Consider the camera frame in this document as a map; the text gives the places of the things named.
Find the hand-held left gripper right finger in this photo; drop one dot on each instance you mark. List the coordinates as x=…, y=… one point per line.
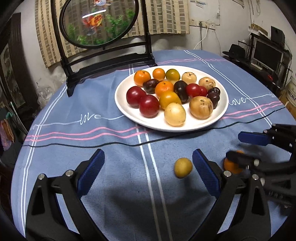
x=207, y=173

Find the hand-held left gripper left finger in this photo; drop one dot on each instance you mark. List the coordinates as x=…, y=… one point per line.
x=90, y=173

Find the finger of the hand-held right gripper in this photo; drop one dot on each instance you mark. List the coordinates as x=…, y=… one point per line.
x=252, y=138
x=272, y=170

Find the small yellow fruit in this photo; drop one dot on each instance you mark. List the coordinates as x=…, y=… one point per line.
x=183, y=167

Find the dark purple plum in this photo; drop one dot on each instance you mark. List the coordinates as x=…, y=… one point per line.
x=215, y=90
x=213, y=99

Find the large tan round fruit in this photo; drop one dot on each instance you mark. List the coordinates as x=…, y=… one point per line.
x=201, y=107

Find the red tomato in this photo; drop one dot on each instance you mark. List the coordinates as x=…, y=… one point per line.
x=193, y=90
x=204, y=91

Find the pale purple-streaked fruit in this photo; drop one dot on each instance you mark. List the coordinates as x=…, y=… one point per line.
x=175, y=114

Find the white oval plate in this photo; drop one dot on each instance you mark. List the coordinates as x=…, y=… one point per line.
x=129, y=115

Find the yellow-orange round fruit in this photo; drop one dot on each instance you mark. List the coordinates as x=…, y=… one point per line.
x=170, y=99

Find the dark speckled oblong fruit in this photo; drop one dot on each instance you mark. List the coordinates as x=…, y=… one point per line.
x=180, y=91

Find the pale yellow round fruit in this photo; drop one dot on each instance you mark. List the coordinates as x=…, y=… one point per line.
x=189, y=77

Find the dark red plum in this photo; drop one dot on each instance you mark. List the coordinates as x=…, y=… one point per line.
x=149, y=106
x=135, y=96

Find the green-yellow round fruit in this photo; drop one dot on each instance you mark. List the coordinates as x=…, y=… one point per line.
x=172, y=74

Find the dark maroon oblong fruit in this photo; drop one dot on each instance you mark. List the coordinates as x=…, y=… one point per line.
x=150, y=86

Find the white plastic bucket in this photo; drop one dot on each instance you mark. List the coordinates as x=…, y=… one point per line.
x=291, y=92

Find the white keyboard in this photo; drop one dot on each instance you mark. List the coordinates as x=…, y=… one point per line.
x=256, y=66

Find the black metal rack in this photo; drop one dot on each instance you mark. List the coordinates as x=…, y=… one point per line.
x=240, y=63

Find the blue striped tablecloth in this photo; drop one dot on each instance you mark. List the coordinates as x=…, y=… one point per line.
x=92, y=92

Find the computer monitor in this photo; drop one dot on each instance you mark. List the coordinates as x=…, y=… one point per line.
x=267, y=54

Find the black hat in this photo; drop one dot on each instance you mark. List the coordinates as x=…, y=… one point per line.
x=234, y=52

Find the clear plastic bags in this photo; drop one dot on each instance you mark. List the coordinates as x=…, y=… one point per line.
x=49, y=91

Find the pink bag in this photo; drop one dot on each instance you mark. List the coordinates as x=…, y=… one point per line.
x=5, y=134

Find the black speaker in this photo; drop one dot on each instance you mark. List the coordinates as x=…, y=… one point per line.
x=277, y=36

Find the flat cardboard box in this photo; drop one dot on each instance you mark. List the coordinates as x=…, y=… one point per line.
x=257, y=29

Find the dark wooden framed picture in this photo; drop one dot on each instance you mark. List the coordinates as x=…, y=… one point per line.
x=9, y=69

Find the beige checked curtain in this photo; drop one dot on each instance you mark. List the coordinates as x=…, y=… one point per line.
x=166, y=18

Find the round goldfish embroidery screen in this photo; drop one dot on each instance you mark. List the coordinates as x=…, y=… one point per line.
x=97, y=23

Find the wide white wall socket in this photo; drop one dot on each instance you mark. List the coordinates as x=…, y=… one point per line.
x=207, y=24

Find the single white wall socket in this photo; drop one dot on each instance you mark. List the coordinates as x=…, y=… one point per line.
x=193, y=22

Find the framed wall notice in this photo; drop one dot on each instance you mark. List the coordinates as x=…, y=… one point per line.
x=240, y=3

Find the paper wall label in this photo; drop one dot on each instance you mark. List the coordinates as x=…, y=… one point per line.
x=197, y=1

